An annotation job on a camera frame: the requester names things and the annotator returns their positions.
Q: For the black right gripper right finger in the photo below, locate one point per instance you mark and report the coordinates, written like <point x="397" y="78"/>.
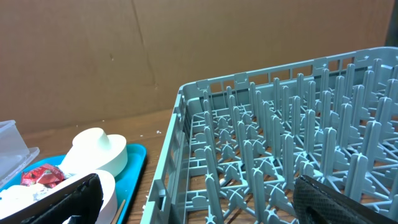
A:
<point x="315" y="202"/>

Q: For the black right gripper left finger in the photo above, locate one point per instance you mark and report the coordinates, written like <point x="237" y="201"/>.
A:
<point x="80" y="201"/>

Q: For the red snack wrapper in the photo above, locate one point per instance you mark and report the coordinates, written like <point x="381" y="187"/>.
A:
<point x="48" y="175"/>

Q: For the white napkin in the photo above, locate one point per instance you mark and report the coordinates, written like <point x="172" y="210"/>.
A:
<point x="18" y="197"/>

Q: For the wooden chopstick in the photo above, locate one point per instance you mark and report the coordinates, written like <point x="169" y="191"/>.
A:
<point x="118" y="213"/>

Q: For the teal serving tray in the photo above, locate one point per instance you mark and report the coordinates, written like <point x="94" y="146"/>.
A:
<point x="126" y="181"/>

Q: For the cream bowl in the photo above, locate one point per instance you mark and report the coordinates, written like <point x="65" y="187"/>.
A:
<point x="112" y="160"/>

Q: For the white upturned cup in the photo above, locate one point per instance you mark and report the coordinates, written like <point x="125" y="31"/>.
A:
<point x="93" y="139"/>

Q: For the clear plastic bin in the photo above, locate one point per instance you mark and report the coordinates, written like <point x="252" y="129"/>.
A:
<point x="13" y="147"/>

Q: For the grey dish rack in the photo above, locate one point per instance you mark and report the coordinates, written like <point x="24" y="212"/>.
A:
<point x="237" y="144"/>

